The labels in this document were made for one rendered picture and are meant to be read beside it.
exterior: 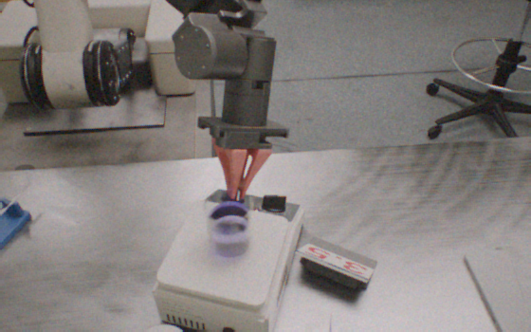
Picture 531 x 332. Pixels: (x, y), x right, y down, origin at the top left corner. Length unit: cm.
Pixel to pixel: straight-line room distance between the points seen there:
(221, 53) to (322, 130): 152
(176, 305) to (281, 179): 28
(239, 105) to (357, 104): 162
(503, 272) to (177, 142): 97
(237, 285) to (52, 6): 95
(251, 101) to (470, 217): 35
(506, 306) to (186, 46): 47
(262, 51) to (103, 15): 119
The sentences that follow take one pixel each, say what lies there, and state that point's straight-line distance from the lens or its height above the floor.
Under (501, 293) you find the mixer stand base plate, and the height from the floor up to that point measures 76.
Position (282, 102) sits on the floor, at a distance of 216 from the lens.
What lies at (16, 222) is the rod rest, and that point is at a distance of 75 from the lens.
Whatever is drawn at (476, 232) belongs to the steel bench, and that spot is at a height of 75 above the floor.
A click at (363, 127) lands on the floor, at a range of 206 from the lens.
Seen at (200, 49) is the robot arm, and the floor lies 101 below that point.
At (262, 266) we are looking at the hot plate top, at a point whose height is 84.
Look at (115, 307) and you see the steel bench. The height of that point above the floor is 75.
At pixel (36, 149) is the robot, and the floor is 36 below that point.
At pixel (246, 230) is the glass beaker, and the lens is 50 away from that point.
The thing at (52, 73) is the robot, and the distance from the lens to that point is 130.
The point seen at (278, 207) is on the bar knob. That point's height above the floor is 80.
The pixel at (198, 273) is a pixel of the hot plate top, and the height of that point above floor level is 84.
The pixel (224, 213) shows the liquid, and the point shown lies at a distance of 52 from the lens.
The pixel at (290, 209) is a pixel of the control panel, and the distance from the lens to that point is 64.
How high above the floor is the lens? 127
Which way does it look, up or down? 42 degrees down
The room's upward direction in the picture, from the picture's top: straight up
